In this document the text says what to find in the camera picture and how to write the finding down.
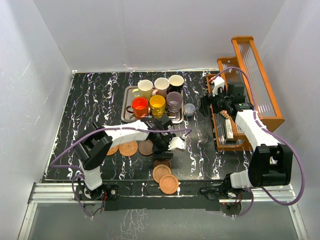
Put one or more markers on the black mug white inside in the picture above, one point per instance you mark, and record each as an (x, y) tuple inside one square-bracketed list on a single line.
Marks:
[(176, 84)]

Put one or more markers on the cream yellow mug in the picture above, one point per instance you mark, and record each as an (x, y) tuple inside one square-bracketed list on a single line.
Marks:
[(144, 89)]

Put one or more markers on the woven rattan coaster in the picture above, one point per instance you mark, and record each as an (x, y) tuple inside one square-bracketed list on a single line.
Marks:
[(128, 149), (112, 150)]

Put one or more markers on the white eraser box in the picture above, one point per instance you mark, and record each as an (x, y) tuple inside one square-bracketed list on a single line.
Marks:
[(229, 135)]

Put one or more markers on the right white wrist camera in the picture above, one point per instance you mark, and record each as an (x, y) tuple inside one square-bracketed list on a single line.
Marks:
[(216, 82)]

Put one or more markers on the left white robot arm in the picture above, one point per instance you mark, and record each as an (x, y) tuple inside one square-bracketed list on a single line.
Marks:
[(92, 148)]

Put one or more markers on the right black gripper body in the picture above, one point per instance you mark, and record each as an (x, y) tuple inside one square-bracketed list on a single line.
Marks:
[(219, 102)]

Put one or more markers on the aluminium frame rail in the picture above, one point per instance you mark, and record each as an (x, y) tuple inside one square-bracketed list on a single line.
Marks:
[(52, 214)]

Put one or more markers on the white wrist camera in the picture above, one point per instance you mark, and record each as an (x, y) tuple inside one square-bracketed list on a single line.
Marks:
[(177, 142), (216, 82)]

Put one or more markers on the clear jar of paperclips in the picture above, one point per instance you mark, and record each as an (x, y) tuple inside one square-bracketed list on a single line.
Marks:
[(189, 110)]

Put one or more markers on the dark brown wooden coaster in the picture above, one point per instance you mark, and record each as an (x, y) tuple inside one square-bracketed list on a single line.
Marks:
[(145, 148)]

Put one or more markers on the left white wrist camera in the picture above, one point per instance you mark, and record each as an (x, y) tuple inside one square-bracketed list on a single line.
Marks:
[(177, 142)]

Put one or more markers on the lilac mug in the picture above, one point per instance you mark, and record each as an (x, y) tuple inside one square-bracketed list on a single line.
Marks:
[(174, 101)]

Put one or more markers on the pink mug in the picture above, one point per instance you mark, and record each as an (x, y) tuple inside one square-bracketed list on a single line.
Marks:
[(161, 86)]

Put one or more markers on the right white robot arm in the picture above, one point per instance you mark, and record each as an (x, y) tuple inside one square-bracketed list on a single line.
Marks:
[(271, 163)]

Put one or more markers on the light brown wooden coaster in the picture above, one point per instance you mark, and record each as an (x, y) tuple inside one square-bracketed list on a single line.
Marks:
[(159, 171)]

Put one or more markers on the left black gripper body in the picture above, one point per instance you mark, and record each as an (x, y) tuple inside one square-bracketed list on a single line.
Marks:
[(161, 144)]

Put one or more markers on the orange red mug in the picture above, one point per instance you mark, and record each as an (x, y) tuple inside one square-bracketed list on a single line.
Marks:
[(139, 107)]

